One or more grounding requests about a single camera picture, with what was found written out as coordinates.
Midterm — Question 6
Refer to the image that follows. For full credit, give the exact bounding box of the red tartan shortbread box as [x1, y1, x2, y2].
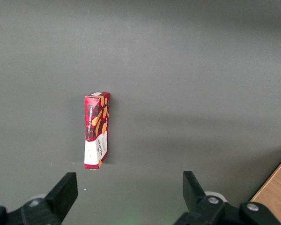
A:
[83, 91, 111, 170]

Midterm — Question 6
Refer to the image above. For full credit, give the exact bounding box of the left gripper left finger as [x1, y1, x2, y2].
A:
[8, 172, 79, 225]

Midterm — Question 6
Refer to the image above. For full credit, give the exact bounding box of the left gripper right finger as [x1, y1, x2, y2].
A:
[175, 171, 281, 225]

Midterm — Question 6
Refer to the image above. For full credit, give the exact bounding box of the oak wooden drawer cabinet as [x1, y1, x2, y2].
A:
[250, 151, 281, 225]

